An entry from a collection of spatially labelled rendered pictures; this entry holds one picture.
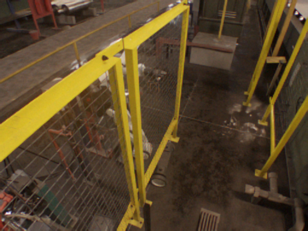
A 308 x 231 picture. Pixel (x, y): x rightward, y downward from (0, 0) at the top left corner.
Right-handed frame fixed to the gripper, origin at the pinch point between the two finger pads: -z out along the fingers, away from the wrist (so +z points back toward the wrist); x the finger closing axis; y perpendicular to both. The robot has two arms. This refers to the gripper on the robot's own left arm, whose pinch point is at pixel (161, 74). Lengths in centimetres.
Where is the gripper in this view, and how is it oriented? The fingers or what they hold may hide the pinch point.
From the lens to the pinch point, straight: 199.4
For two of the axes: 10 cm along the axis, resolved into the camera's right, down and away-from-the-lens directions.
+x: 3.7, -6.1, 7.0
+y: 0.0, 7.6, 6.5
